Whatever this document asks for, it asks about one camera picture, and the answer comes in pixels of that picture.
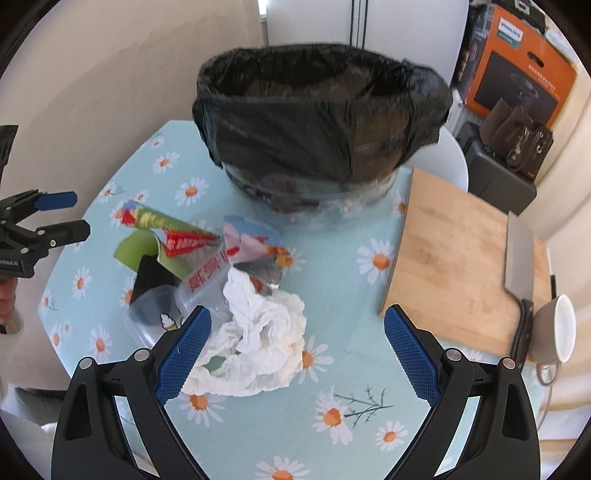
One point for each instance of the pink blue wrapper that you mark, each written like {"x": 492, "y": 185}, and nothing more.
{"x": 249, "y": 240}

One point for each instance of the black trash bag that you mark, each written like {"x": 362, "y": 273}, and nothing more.
{"x": 318, "y": 110}

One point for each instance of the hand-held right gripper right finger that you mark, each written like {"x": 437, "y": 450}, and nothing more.
{"x": 411, "y": 350}

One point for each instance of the orange black cardboard box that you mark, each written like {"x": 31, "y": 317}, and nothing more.
{"x": 531, "y": 64}

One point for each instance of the wooden cutting board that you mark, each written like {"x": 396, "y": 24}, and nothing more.
{"x": 452, "y": 258}

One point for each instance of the daisy print tablecloth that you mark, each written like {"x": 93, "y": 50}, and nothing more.
{"x": 323, "y": 350}

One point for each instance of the white cup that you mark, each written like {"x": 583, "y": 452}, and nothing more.
{"x": 547, "y": 327}

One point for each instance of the white chair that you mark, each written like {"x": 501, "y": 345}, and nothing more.
{"x": 455, "y": 161}

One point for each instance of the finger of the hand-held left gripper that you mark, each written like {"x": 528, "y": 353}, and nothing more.
{"x": 55, "y": 200}
{"x": 60, "y": 234}

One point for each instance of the white door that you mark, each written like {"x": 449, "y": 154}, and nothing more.
{"x": 406, "y": 27}

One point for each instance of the dark storage stool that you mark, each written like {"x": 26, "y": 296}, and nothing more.
{"x": 494, "y": 184}

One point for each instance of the steel cleaver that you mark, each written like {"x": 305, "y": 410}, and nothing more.
{"x": 519, "y": 254}

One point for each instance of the brown handbag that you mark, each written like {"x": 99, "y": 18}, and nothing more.
{"x": 512, "y": 134}

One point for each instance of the clear plastic cup red print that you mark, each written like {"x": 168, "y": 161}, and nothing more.
{"x": 203, "y": 281}

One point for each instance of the black wrapper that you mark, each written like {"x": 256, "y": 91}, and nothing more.
{"x": 150, "y": 277}

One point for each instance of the green red snack wrapper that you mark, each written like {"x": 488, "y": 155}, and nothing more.
{"x": 152, "y": 219}

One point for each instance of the crumpled white tissue paper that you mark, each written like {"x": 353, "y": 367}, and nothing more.
{"x": 258, "y": 332}

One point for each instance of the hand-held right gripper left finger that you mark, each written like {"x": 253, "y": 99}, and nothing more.
{"x": 184, "y": 350}

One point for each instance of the clear plastic bin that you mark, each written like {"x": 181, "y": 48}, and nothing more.
{"x": 318, "y": 203}

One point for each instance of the person's left hand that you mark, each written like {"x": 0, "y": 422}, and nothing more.
{"x": 5, "y": 297}

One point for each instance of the black pen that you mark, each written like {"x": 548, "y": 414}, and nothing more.
{"x": 552, "y": 286}

